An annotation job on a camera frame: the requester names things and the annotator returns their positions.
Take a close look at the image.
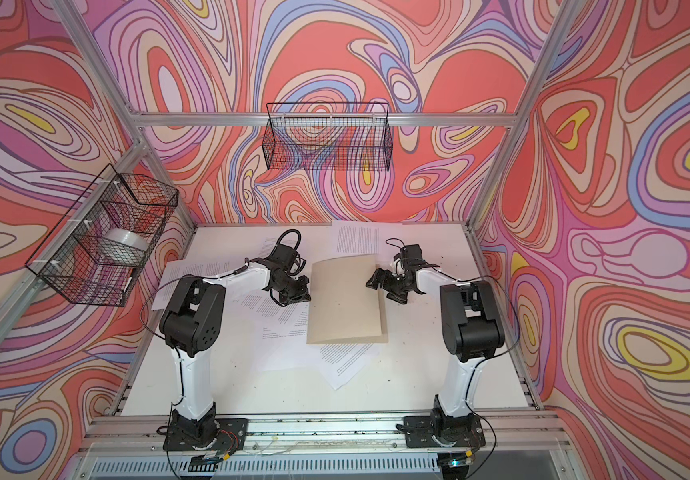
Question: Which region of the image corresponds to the aluminium frame post right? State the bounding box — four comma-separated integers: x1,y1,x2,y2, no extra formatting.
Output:
466,0,586,231

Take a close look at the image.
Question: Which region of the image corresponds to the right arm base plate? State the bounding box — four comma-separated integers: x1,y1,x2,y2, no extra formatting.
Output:
396,410,487,452

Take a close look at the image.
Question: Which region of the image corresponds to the black wire basket back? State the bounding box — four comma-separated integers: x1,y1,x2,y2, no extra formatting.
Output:
262,100,393,172

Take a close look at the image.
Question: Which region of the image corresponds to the printed paper sheet back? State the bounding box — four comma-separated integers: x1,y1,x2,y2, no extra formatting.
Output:
331,221,381,255

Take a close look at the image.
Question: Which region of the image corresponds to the aluminium front rail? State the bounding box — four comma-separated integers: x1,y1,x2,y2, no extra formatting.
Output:
66,410,590,479

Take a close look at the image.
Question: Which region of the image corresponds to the printed paper sheet front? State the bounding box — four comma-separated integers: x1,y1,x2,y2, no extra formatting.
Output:
254,343,385,390

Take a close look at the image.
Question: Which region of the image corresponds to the silver tape roll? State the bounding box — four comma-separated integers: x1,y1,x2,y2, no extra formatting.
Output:
99,228,149,267

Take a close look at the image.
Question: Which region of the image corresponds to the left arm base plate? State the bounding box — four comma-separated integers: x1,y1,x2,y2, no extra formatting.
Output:
163,411,249,453

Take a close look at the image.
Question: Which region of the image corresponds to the black wire basket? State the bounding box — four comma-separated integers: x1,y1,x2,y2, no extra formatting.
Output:
25,165,179,307
262,100,393,172

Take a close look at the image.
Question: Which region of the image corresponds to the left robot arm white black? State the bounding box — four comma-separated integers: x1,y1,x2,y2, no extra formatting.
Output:
159,262,311,421

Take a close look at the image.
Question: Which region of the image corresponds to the black wire basket left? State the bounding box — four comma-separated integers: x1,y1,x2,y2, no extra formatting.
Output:
25,165,179,307

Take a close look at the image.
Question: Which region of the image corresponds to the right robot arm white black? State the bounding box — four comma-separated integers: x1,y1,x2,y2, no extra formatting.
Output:
366,264,505,418

